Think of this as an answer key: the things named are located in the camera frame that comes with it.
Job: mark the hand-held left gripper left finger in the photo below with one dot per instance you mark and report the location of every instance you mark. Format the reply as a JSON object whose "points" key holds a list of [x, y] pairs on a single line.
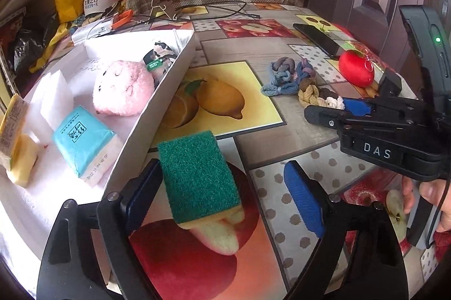
{"points": [[141, 198]]}

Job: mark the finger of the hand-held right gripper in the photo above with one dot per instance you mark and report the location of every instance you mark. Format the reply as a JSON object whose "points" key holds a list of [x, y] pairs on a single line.
{"points": [[322, 115]]}

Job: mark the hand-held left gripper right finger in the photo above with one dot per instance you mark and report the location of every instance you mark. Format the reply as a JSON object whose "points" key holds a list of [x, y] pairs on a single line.
{"points": [[304, 198]]}

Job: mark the green and yellow scouring sponge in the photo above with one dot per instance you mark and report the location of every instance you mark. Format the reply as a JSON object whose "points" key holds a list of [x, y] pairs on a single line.
{"points": [[197, 176]]}

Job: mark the white cardboard box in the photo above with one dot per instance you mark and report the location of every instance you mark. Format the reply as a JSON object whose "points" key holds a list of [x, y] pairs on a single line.
{"points": [[84, 60]]}

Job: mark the person's right hand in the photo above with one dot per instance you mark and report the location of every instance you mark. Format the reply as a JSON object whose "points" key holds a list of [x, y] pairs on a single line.
{"points": [[438, 201]]}

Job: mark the fruit print tablecloth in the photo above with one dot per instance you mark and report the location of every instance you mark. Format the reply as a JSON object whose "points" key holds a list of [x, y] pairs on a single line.
{"points": [[292, 134]]}

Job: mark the black charger block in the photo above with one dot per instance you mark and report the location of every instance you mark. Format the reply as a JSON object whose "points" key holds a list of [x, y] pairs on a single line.
{"points": [[390, 83]]}

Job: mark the red apple plush toy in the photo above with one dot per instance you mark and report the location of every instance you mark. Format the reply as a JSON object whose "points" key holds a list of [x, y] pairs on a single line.
{"points": [[356, 69]]}

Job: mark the black smartphone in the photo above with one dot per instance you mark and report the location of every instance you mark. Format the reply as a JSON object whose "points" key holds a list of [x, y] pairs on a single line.
{"points": [[315, 37]]}

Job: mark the cyan tissue pack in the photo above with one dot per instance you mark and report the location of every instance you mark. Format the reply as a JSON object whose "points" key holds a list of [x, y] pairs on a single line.
{"points": [[82, 141]]}

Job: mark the pink plush toy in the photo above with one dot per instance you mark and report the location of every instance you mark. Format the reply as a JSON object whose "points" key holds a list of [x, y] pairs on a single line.
{"points": [[123, 88]]}

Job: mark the white foam block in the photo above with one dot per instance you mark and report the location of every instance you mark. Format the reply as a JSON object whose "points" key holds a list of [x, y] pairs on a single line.
{"points": [[56, 99]]}

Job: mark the yellow packaged sponge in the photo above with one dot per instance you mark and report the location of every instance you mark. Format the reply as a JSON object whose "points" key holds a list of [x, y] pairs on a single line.
{"points": [[17, 141]]}

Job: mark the silver packet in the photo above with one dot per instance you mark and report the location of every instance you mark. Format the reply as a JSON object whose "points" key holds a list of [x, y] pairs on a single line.
{"points": [[88, 34]]}

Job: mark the orange utility knife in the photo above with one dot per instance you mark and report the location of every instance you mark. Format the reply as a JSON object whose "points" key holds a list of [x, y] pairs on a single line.
{"points": [[123, 19]]}

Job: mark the black plastic bag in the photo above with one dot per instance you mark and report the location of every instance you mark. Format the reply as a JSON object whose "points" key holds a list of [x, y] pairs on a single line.
{"points": [[31, 46]]}

